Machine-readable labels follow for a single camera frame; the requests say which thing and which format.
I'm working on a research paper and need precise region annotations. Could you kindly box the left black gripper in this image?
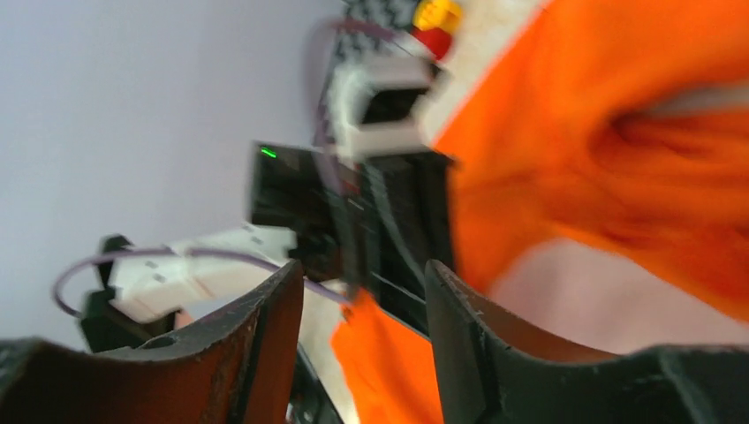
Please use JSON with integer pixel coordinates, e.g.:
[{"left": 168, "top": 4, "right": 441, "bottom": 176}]
[{"left": 248, "top": 144, "right": 454, "bottom": 336}]

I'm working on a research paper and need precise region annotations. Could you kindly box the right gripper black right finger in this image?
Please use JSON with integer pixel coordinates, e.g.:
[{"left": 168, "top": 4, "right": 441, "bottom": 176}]
[{"left": 425, "top": 261, "right": 748, "bottom": 423}]

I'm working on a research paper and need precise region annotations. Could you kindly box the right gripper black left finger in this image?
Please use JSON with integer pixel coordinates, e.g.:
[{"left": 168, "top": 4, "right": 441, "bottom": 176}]
[{"left": 1, "top": 261, "right": 304, "bottom": 423}]

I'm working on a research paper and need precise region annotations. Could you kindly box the orange jacket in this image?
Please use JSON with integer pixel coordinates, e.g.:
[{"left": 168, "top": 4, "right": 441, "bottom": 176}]
[{"left": 332, "top": 1, "right": 748, "bottom": 423}]

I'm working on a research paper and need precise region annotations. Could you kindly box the red and yellow block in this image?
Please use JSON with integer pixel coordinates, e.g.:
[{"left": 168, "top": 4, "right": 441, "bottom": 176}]
[{"left": 411, "top": 0, "right": 463, "bottom": 62}]

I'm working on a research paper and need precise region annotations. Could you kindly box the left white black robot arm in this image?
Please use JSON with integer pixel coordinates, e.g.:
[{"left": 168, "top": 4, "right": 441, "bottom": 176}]
[{"left": 79, "top": 143, "right": 453, "bottom": 352}]

